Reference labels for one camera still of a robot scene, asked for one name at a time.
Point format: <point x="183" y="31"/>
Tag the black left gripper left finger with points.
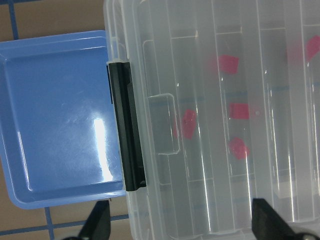
<point x="98" y="224"/>

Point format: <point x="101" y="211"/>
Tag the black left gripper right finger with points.
<point x="267" y="223"/>

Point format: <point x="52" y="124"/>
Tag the red block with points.
<point x="227" y="64"/>
<point x="297" y="53"/>
<point x="238" y="148"/>
<point x="239" y="111"/>
<point x="189" y="123"/>

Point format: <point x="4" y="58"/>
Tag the clear plastic box lid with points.
<point x="225" y="150"/>

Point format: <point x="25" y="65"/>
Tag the blue plastic tray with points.
<point x="58" y="131"/>

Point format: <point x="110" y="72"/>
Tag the clear plastic storage box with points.
<point x="117" y="50"/>

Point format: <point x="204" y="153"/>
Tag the black box latch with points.
<point x="121" y="87"/>

